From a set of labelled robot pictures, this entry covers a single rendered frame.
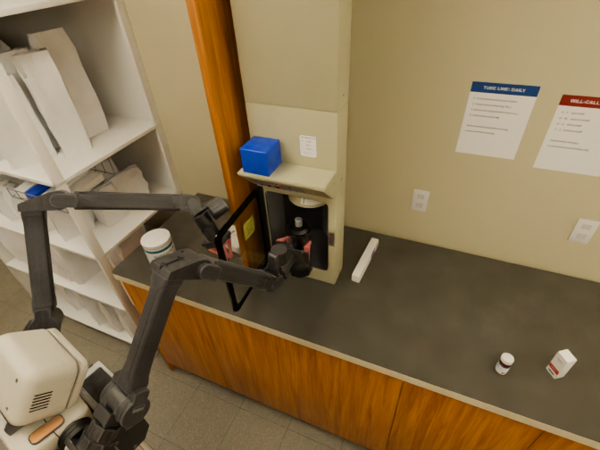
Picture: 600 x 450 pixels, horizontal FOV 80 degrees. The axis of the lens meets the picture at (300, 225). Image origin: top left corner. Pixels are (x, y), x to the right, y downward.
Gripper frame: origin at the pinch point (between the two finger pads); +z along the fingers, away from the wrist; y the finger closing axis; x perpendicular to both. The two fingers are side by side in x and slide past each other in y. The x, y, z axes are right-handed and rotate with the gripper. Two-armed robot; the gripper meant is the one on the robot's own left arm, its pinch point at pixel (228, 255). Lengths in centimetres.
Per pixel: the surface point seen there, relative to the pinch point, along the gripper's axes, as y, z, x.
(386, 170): -45, 11, -64
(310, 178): -39.2, -16.0, -14.6
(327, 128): -49, -28, -21
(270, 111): -33, -39, -22
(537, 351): -91, 71, -16
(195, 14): -31, -71, -13
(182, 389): 96, 88, 11
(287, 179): -33.1, -18.9, -11.9
